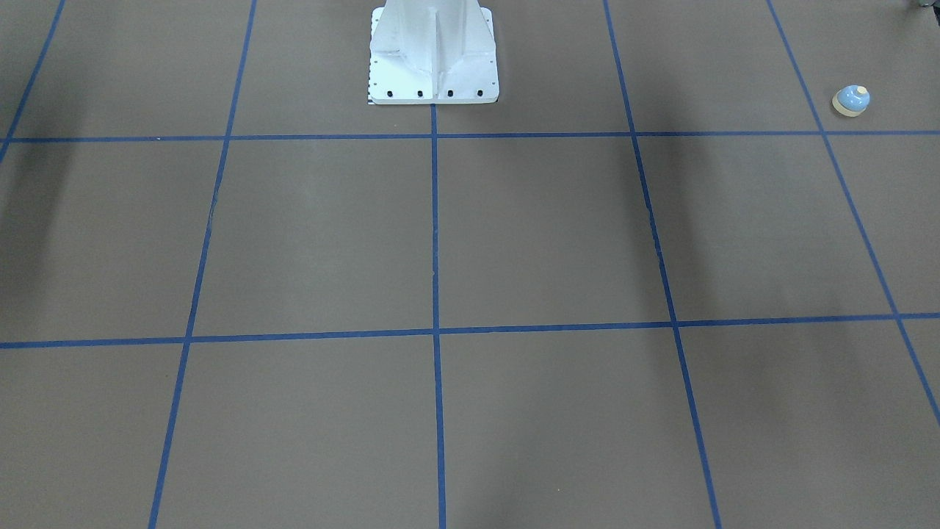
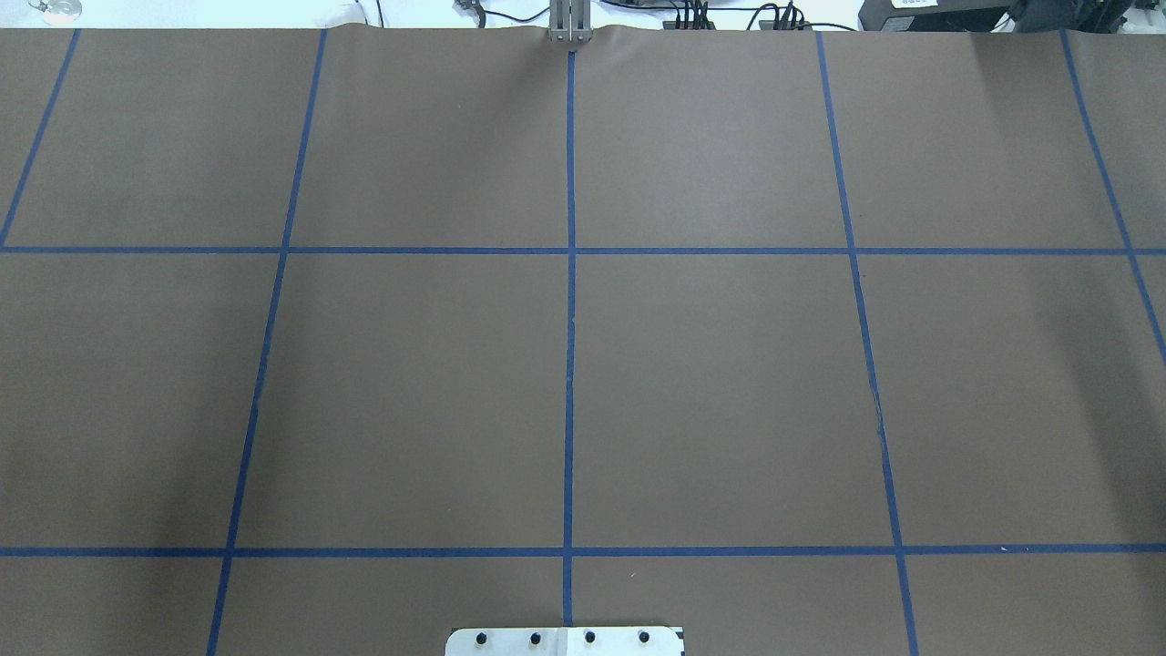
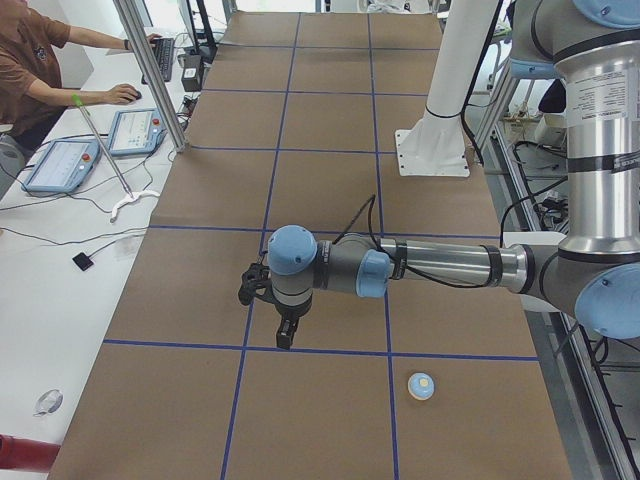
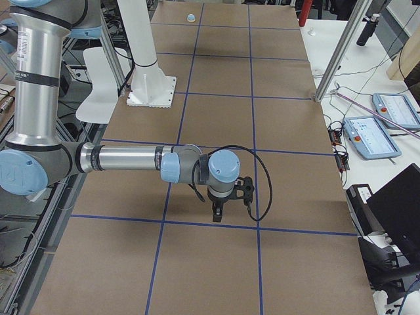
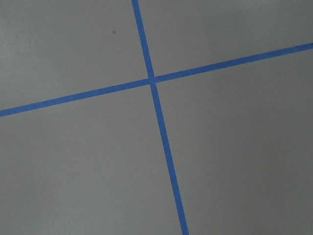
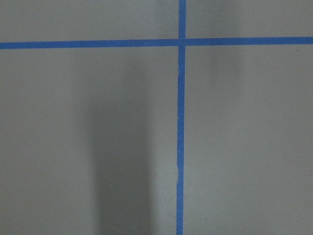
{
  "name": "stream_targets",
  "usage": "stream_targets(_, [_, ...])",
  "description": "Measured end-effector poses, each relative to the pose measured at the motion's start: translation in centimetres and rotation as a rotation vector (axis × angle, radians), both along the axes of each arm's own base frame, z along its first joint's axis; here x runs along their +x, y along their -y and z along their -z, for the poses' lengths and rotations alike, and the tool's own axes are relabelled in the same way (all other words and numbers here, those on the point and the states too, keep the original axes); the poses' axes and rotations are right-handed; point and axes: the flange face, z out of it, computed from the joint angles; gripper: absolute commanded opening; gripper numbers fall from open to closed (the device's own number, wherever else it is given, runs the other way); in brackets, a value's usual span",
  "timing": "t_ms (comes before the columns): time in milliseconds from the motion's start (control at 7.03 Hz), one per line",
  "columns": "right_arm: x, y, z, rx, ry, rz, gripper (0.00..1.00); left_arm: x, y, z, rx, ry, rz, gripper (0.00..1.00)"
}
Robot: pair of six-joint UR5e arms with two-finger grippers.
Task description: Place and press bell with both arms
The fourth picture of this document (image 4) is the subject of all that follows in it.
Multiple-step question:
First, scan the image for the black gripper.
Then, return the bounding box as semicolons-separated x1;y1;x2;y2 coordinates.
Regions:
207;189;237;222

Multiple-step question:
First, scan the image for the blue call bell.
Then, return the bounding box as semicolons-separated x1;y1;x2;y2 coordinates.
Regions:
186;13;196;23

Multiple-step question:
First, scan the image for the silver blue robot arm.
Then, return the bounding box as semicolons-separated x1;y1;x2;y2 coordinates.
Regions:
1;1;245;222

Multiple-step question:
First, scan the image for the black box with label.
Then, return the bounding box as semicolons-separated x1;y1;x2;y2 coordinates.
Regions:
346;184;383;236

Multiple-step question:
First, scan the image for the white chair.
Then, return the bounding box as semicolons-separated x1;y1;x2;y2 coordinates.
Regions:
76;47;119;124

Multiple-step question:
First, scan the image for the pink silver reacher stick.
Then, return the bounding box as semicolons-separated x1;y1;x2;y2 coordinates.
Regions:
331;88;419;134

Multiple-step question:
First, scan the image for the near teach pendant tablet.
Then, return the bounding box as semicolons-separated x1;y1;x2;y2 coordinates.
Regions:
343;115;402;160

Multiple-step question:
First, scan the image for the teach pendant tablet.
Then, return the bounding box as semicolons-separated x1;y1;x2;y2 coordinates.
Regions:
343;115;402;160
372;93;419;131

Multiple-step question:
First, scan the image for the black laptop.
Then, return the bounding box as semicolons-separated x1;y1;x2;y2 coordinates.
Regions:
367;163;419;264

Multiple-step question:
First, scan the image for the far teach pendant tablet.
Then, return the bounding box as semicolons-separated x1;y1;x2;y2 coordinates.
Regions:
372;93;419;131

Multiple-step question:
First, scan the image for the red cylinder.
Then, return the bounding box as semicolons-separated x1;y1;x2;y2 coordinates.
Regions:
299;0;313;27

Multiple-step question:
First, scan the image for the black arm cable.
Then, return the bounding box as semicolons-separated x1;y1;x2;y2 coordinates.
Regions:
189;145;273;222

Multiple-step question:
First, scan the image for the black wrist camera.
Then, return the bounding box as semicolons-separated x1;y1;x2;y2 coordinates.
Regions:
234;177;255;210

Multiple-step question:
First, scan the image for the white camera mast with base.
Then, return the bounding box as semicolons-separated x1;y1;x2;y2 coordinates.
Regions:
117;0;177;108

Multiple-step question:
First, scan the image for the black handle tool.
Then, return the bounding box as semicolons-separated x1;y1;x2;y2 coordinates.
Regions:
356;13;380;46

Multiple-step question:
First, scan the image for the aluminium frame post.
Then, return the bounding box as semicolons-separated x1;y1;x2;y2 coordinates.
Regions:
314;0;372;103

